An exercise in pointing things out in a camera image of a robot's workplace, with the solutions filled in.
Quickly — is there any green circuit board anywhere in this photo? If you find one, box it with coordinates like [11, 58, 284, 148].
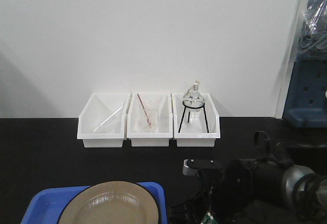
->
[201, 211, 215, 224]

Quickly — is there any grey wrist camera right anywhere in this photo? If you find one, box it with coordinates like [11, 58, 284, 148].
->
[182, 159, 199, 176]

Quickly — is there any middle white storage bin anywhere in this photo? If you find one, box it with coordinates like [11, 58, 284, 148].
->
[127, 93, 173, 147]

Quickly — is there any black wire tripod stand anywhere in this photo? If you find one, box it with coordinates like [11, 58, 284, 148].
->
[178, 101, 209, 133]

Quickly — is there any blue plastic tray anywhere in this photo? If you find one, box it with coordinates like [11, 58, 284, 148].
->
[21, 182, 168, 223]

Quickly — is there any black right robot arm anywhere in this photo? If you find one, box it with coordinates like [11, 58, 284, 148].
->
[168, 131, 326, 223]

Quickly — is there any clear glass beaker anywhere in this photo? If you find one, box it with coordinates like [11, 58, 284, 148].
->
[138, 109, 158, 133]

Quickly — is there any red thermometer rod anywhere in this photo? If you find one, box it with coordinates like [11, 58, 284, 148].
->
[137, 93, 151, 127]

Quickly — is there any clear plastic bag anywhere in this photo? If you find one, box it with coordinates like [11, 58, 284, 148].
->
[296, 0, 326, 61]

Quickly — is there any round glass flask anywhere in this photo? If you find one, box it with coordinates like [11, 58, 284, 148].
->
[183, 81, 205, 102]

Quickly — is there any white storage bin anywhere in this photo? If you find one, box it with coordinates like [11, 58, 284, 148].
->
[77, 93, 131, 148]
[127, 93, 173, 147]
[171, 93, 220, 147]

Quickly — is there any right white storage bin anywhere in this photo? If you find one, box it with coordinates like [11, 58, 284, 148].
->
[171, 93, 220, 147]

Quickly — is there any glass stirring rod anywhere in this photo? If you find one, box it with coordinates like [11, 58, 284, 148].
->
[93, 106, 123, 134]

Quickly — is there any blue perforated rack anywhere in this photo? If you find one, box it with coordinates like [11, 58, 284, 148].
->
[283, 59, 326, 128]

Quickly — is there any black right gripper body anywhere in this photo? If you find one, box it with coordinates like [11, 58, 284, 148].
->
[168, 169, 228, 223]

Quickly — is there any left white storage bin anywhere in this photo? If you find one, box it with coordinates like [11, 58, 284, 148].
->
[77, 93, 131, 148]

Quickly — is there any beige plate with black rim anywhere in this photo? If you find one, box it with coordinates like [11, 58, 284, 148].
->
[57, 181, 161, 223]

